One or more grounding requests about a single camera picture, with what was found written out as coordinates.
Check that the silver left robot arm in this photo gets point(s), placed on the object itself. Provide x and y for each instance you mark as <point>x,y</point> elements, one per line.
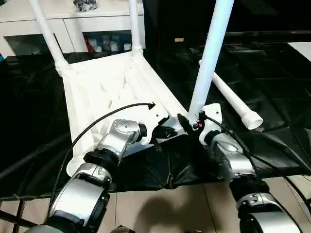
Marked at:
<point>116,136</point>

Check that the black metal stand frame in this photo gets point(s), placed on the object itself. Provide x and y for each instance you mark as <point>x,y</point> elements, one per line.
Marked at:
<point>14,213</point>

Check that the white bottle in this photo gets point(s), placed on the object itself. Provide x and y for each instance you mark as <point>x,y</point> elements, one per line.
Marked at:
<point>113,46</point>

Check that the white plastic table top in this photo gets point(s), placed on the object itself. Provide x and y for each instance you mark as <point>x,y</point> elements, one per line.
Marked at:
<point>109,85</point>

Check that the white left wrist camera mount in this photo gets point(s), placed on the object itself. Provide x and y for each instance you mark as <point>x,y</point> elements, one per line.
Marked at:
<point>158,114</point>

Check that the white flat board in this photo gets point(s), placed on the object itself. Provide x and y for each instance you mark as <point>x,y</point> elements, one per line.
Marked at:
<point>301,49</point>

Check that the white plastic table leg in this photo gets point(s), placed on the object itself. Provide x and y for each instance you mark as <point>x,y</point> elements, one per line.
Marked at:
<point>233,94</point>
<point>211,53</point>
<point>134,24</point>
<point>47,34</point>

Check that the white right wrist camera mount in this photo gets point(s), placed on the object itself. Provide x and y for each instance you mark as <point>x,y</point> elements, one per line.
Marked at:
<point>211,114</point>

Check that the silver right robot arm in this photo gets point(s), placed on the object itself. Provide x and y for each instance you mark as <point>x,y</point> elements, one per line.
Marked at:
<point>238,160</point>

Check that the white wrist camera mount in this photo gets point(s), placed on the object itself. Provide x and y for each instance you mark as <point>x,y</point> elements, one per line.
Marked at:
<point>158,114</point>
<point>211,114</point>

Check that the small tan box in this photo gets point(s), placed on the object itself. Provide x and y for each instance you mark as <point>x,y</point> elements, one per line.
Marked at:
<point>178,39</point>

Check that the small white box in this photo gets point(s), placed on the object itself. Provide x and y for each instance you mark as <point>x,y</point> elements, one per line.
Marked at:
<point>127,46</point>

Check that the white cabinet with glass doors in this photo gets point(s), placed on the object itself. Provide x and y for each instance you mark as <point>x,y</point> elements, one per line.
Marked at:
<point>24,26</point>

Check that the dark rounded robot part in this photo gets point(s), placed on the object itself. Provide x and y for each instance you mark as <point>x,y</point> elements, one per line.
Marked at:
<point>125,229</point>

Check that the black mat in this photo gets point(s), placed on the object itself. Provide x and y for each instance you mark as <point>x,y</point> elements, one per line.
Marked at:
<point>267,97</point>

